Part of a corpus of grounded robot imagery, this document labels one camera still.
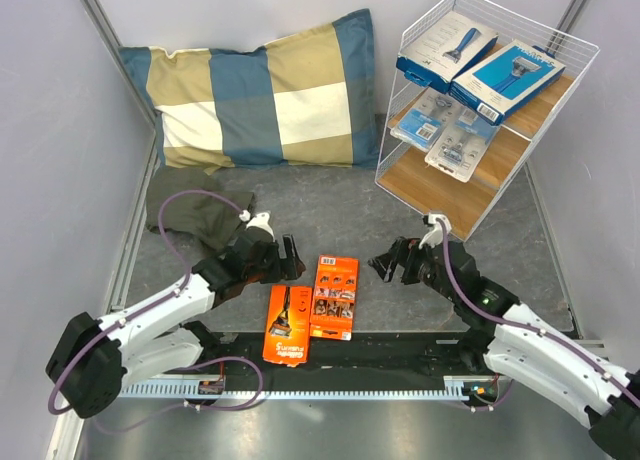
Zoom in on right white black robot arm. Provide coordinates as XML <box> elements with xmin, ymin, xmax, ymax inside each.
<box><xmin>368</xmin><ymin>237</ymin><xmax>639</xmax><ymax>459</ymax></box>

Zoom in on white blue razor box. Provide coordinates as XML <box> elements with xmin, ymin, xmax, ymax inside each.
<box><xmin>396</xmin><ymin>11</ymin><xmax>499</xmax><ymax>93</ymax></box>

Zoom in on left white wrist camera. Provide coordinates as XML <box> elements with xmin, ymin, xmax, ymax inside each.
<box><xmin>238</xmin><ymin>210</ymin><xmax>275</xmax><ymax>241</ymax></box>

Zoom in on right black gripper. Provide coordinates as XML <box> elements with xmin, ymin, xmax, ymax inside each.
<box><xmin>367</xmin><ymin>235</ymin><xmax>458</xmax><ymax>303</ymax></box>

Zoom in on blue beige checkered pillow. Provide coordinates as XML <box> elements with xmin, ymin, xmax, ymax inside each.
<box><xmin>119</xmin><ymin>9</ymin><xmax>379</xmax><ymax>172</ymax></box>

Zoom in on purple cable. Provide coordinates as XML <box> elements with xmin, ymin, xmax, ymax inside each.
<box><xmin>432</xmin><ymin>214</ymin><xmax>640</xmax><ymax>414</ymax></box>
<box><xmin>47</xmin><ymin>188</ymin><xmax>266</xmax><ymax>434</ymax></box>

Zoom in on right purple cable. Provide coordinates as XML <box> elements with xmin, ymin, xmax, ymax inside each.
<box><xmin>432</xmin><ymin>214</ymin><xmax>640</xmax><ymax>414</ymax></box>

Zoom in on orange Styler razor box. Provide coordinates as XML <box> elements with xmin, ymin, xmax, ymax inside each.
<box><xmin>310</xmin><ymin>255</ymin><xmax>359</xmax><ymax>341</ymax></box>

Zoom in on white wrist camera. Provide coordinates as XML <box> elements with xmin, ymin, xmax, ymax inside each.
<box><xmin>419</xmin><ymin>212</ymin><xmax>452</xmax><ymax>249</ymax></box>
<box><xmin>238</xmin><ymin>210</ymin><xmax>275</xmax><ymax>241</ymax></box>

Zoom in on blue Harry's razor box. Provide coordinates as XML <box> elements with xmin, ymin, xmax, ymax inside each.
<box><xmin>449</xmin><ymin>40</ymin><xmax>566</xmax><ymax>126</ymax></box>

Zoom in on white Gillette SkinGuard pack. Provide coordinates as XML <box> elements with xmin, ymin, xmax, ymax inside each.
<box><xmin>391</xmin><ymin>89</ymin><xmax>462</xmax><ymax>153</ymax></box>

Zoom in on light blue cable duct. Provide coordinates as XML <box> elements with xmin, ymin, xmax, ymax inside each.
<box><xmin>119</xmin><ymin>376</ymin><xmax>469</xmax><ymax>402</ymax></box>

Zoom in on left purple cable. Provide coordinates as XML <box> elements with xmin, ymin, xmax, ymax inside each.
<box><xmin>47</xmin><ymin>188</ymin><xmax>266</xmax><ymax>434</ymax></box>

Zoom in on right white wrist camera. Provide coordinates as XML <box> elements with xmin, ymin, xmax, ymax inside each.
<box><xmin>419</xmin><ymin>212</ymin><xmax>452</xmax><ymax>249</ymax></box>

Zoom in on orange Gillette Fusion box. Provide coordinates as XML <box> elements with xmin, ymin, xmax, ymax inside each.
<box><xmin>262</xmin><ymin>285</ymin><xmax>312</xmax><ymax>368</ymax></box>

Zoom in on clear blister razor pack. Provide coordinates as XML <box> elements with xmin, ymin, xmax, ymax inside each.
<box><xmin>425</xmin><ymin>108</ymin><xmax>499</xmax><ymax>183</ymax></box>

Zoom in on olive green cloth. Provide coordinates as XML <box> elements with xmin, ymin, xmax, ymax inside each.
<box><xmin>145</xmin><ymin>166</ymin><xmax>255</xmax><ymax>250</ymax></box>

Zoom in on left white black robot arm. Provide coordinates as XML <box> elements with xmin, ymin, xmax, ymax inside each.
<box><xmin>45</xmin><ymin>227</ymin><xmax>306</xmax><ymax>419</ymax></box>

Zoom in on white wire wooden shelf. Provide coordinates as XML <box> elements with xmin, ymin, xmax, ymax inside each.
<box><xmin>375</xmin><ymin>0</ymin><xmax>600</xmax><ymax>240</ymax></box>

